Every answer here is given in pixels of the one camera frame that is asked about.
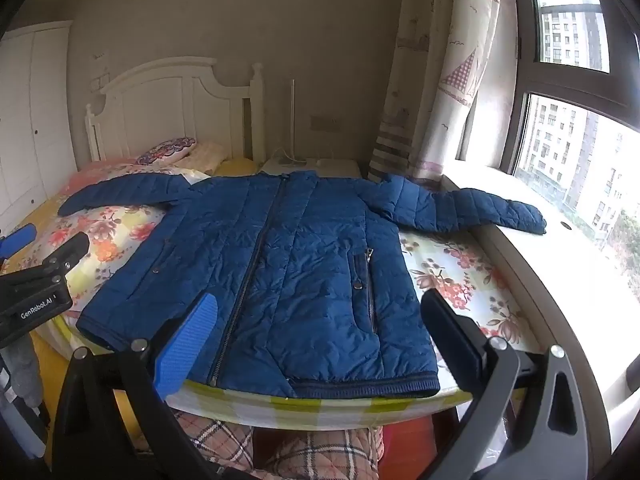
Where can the white desk lamp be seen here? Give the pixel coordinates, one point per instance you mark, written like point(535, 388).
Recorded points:
point(291, 110)

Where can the person's plaid pants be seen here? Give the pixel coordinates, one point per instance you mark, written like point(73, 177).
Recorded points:
point(320, 450)

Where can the dark framed window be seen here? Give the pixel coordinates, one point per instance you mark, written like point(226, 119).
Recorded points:
point(560, 135)

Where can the printed curtain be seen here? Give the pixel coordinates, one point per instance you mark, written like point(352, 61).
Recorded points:
point(430, 85)

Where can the pale pink pillow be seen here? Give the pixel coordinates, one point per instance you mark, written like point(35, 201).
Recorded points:
point(207, 155)

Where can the blue quilted jacket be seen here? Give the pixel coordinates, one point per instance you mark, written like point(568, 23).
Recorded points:
point(310, 285)

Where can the white window sill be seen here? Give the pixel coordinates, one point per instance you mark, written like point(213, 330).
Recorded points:
point(575, 270)

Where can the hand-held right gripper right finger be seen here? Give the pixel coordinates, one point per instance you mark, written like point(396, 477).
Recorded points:
point(450, 340)

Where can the pink cloth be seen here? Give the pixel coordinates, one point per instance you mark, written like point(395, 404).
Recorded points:
point(95, 171)

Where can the white wardrobe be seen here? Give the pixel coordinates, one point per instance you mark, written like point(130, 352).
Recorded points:
point(35, 110)

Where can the purple patterned pillow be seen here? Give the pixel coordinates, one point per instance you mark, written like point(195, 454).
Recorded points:
point(165, 152)

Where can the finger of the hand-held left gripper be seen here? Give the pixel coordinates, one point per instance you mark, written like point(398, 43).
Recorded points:
point(17, 240)
point(67, 255)

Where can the person's left forearm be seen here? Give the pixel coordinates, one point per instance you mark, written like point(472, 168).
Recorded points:
point(22, 375)

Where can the floral blanket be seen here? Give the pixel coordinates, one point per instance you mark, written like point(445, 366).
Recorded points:
point(460, 270)

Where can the white bed headboard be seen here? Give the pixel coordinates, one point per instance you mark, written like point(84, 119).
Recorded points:
point(165, 110)

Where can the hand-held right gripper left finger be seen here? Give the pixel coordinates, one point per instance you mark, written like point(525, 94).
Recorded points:
point(187, 345)

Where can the white nightstand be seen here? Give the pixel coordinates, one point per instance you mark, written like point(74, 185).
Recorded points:
point(330, 166)

